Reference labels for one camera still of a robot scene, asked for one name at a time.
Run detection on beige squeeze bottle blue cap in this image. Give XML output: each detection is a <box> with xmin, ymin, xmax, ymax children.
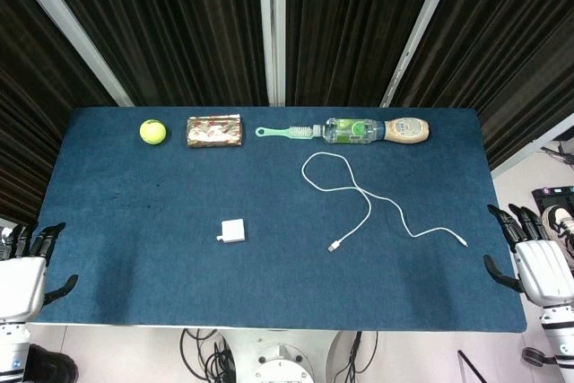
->
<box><xmin>374</xmin><ymin>117</ymin><xmax>431</xmax><ymax>145</ymax></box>

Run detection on blue table mat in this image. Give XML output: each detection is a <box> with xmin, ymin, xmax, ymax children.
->
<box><xmin>27</xmin><ymin>107</ymin><xmax>528</xmax><ymax>335</ymax></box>

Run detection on black shoe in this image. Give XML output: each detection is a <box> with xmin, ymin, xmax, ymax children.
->
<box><xmin>26</xmin><ymin>343</ymin><xmax>80</xmax><ymax>383</ymax></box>

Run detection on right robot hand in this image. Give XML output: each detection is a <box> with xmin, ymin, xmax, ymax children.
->
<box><xmin>483</xmin><ymin>203</ymin><xmax>574</xmax><ymax>309</ymax></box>

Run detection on black caster foot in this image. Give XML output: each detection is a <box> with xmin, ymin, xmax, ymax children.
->
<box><xmin>520</xmin><ymin>345</ymin><xmax>557</xmax><ymax>367</ymax></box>

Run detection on dark pleated curtain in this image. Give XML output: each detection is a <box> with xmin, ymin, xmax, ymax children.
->
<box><xmin>0</xmin><ymin>0</ymin><xmax>117</xmax><ymax>227</ymax></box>
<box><xmin>33</xmin><ymin>0</ymin><xmax>270</xmax><ymax>109</ymax></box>
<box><xmin>392</xmin><ymin>0</ymin><xmax>574</xmax><ymax>173</ymax></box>
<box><xmin>285</xmin><ymin>0</ymin><xmax>445</xmax><ymax>109</ymax></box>

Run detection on yellow tennis ball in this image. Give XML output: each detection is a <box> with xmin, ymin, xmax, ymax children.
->
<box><xmin>139</xmin><ymin>118</ymin><xmax>168</xmax><ymax>146</ymax></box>

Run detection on clear green-label plastic bottle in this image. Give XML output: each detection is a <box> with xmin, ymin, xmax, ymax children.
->
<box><xmin>312</xmin><ymin>117</ymin><xmax>386</xmax><ymax>145</ymax></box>

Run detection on thin black rod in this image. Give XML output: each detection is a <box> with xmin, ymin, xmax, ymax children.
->
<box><xmin>457</xmin><ymin>349</ymin><xmax>488</xmax><ymax>383</ymax></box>

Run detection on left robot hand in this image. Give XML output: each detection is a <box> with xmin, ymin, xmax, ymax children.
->
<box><xmin>0</xmin><ymin>221</ymin><xmax>80</xmax><ymax>326</ymax></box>

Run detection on black device purple lights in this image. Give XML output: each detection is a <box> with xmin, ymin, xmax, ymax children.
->
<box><xmin>532</xmin><ymin>185</ymin><xmax>574</xmax><ymax>213</ymax></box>

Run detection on white usb charger block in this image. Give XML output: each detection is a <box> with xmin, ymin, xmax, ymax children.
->
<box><xmin>216</xmin><ymin>218</ymin><xmax>247</xmax><ymax>245</ymax></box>

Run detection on white black sneaker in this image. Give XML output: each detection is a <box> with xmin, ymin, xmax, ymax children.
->
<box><xmin>541</xmin><ymin>205</ymin><xmax>574</xmax><ymax>270</ymax></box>

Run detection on gold foil snack packet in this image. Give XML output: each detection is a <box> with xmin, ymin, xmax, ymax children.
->
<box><xmin>186</xmin><ymin>113</ymin><xmax>246</xmax><ymax>150</ymax></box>

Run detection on green bottle brush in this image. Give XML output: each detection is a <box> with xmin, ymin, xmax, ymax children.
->
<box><xmin>255</xmin><ymin>125</ymin><xmax>315</xmax><ymax>140</ymax></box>

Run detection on white usb cable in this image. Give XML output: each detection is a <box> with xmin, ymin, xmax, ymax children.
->
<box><xmin>300</xmin><ymin>152</ymin><xmax>470</xmax><ymax>253</ymax></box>

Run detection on silver white robot base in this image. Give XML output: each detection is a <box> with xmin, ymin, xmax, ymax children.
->
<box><xmin>217</xmin><ymin>327</ymin><xmax>344</xmax><ymax>383</ymax></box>

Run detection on black cable bundle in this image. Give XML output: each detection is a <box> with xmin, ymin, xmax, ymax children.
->
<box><xmin>178</xmin><ymin>327</ymin><xmax>237</xmax><ymax>383</ymax></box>
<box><xmin>334</xmin><ymin>331</ymin><xmax>380</xmax><ymax>383</ymax></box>

